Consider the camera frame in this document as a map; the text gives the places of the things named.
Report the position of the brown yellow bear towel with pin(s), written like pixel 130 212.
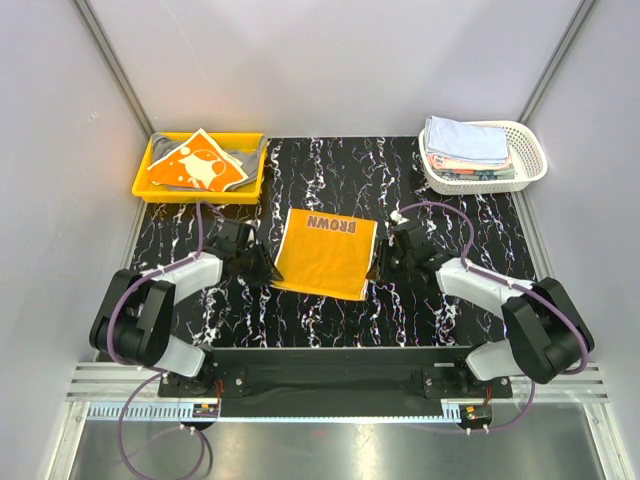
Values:
pixel 326 254

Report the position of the yellow plastic bin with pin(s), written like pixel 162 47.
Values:
pixel 222 168

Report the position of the right small electronics board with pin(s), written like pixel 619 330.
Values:
pixel 477 414

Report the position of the orange white patterned towel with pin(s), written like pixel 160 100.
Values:
pixel 197 165

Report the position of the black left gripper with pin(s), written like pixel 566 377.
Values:
pixel 266 272

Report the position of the left small electronics board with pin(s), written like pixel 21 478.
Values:
pixel 206 410

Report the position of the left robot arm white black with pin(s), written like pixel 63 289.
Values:
pixel 134 321

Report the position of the pink folded towel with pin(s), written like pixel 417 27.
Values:
pixel 443 163

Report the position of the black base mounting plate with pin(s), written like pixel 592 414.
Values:
pixel 321 406

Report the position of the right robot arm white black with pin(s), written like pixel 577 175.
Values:
pixel 545 334

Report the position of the white perforated plastic basket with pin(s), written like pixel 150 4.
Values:
pixel 525 152

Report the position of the grey towel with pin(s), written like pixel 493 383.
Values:
pixel 245 160

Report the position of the white waffle towel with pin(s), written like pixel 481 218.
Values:
pixel 466 142

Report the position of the patterned folded towel in basket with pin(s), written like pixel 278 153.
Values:
pixel 477 175

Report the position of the aluminium frame rail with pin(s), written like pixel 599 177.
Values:
pixel 107 381

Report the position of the small electronics board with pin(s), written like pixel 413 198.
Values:
pixel 477 414
pixel 206 410

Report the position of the white slotted cable duct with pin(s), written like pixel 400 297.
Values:
pixel 141 411

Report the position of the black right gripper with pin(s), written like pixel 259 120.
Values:
pixel 385 248

